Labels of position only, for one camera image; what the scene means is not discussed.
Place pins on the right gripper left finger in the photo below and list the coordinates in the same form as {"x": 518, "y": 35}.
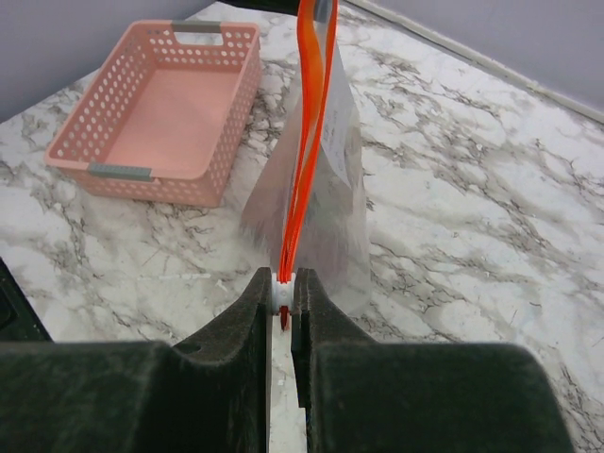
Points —
{"x": 208, "y": 393}

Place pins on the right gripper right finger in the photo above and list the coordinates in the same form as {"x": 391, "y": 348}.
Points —
{"x": 361, "y": 395}

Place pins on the clear orange zip bag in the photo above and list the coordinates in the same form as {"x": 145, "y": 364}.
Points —
{"x": 308, "y": 207}

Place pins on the pink plastic basket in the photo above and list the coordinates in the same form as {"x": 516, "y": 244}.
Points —
{"x": 164, "y": 117}

